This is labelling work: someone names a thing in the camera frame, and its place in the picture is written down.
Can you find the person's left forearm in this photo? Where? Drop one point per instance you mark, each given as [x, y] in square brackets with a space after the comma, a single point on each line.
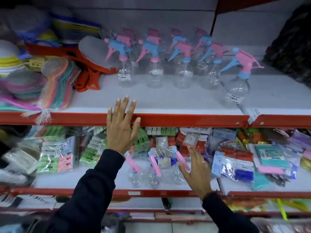
[90, 191]

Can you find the white price label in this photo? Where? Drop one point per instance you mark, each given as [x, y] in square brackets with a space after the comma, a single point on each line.
[252, 115]

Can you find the thin wrist bangle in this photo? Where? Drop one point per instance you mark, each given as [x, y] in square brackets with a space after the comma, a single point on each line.
[120, 152]

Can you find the red clothes peg packet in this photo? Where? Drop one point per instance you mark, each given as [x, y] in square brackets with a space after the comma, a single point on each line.
[192, 141]

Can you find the person's left thumb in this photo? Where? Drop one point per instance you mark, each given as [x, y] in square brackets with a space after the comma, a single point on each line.
[136, 125]

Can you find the person's right hand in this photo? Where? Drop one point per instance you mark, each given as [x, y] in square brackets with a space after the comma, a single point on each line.
[198, 175]

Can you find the short red metal shelf rail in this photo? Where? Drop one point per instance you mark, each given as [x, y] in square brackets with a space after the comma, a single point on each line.
[284, 120]

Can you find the long red metal shelf rail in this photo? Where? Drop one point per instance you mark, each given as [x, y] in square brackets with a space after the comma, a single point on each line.
[184, 120]

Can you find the dark bundled scrubber pack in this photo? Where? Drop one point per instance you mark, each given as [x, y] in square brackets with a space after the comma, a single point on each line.
[291, 46]

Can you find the pile of colourful packaged goods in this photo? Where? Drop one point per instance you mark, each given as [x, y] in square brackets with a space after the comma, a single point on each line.
[269, 205]

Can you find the pile of colourful mesh brushes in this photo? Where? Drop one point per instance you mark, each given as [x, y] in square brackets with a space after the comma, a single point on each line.
[29, 75]

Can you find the blue clothes peg packet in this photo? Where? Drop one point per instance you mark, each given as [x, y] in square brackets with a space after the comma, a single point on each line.
[234, 167]

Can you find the teal and pink packet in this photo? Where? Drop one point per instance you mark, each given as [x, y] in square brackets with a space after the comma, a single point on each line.
[271, 157]

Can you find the row of clear spray bottles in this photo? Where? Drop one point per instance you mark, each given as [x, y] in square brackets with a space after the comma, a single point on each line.
[184, 60]

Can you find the person's left little finger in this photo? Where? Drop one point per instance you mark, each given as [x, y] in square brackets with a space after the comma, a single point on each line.
[110, 114]

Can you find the pile of clothes peg packets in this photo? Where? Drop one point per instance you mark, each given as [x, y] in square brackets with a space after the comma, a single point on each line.
[80, 148]

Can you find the person's left middle finger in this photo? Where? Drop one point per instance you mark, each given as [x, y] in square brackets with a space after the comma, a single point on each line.
[125, 106]

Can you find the person's right thumb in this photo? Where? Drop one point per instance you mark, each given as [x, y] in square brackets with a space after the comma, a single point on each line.
[182, 169]

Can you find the person's left hand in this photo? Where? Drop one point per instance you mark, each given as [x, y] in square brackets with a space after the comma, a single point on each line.
[120, 133]

